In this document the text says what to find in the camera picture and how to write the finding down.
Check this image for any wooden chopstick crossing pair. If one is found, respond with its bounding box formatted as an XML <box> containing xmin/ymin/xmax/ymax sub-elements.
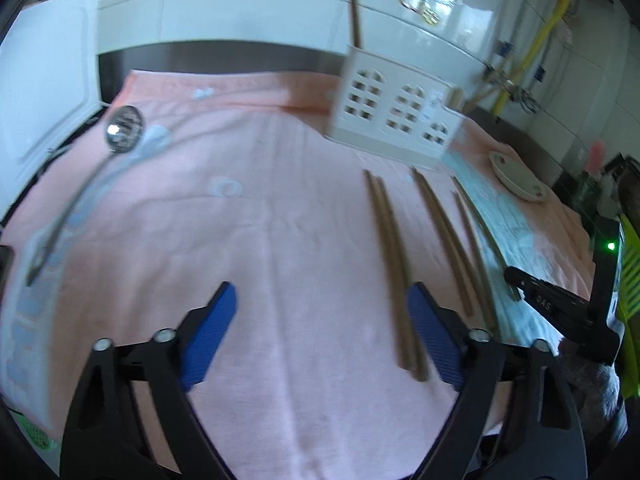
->
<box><xmin>454</xmin><ymin>192</ymin><xmax>501</xmax><ymax>339</ymax></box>
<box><xmin>451</xmin><ymin>177</ymin><xmax>508</xmax><ymax>297</ymax></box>

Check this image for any white ceramic bowl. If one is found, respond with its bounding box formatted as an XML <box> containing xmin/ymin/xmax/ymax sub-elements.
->
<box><xmin>488</xmin><ymin>151</ymin><xmax>548</xmax><ymax>203</ymax></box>

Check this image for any pink bottle brush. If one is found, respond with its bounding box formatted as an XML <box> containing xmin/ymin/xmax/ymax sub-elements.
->
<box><xmin>585</xmin><ymin>140</ymin><xmax>606</xmax><ymax>174</ymax></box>

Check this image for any pink and blue towel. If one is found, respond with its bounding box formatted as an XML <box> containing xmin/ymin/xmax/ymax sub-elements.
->
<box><xmin>0</xmin><ymin>69</ymin><xmax>597</xmax><ymax>480</ymax></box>

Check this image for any metal ladle spoon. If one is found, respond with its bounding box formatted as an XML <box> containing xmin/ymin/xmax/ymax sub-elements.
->
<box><xmin>25</xmin><ymin>105</ymin><xmax>145</xmax><ymax>287</ymax></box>

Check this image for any chopstick in holder right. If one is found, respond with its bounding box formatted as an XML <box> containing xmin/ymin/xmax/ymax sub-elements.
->
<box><xmin>462</xmin><ymin>84</ymin><xmax>501</xmax><ymax>115</ymax></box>

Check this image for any chopstick in holder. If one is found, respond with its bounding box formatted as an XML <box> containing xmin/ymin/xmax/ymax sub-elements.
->
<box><xmin>348</xmin><ymin>0</ymin><xmax>362</xmax><ymax>49</ymax></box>
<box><xmin>462</xmin><ymin>84</ymin><xmax>501</xmax><ymax>115</ymax></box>

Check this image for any white plastic utensil holder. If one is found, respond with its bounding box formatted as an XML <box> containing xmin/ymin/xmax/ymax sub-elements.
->
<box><xmin>326</xmin><ymin>47</ymin><xmax>464</xmax><ymax>168</ymax></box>

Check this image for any chopstick in holder left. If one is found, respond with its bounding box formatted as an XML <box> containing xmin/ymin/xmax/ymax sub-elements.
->
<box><xmin>348</xmin><ymin>0</ymin><xmax>362</xmax><ymax>49</ymax></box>

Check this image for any yellow gas hose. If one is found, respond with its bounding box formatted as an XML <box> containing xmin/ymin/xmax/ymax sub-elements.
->
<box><xmin>491</xmin><ymin>0</ymin><xmax>577</xmax><ymax>114</ymax></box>

